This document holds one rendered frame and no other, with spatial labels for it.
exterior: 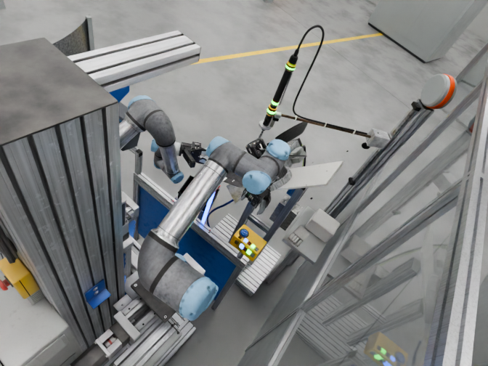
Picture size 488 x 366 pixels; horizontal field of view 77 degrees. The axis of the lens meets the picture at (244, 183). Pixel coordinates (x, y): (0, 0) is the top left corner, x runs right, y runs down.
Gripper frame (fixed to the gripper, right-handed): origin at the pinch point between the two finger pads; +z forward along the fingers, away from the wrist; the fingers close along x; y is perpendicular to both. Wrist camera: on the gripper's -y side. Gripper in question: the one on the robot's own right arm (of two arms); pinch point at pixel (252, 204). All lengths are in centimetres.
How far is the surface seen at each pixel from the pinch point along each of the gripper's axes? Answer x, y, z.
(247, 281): 16, -43, 141
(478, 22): 104, -1263, 138
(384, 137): 28, -84, -8
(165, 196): -54, -12, 62
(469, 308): 48, 34, -57
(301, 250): 31, -44, 63
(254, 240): 6.8, -13.7, 41.1
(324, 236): 38, -60, 58
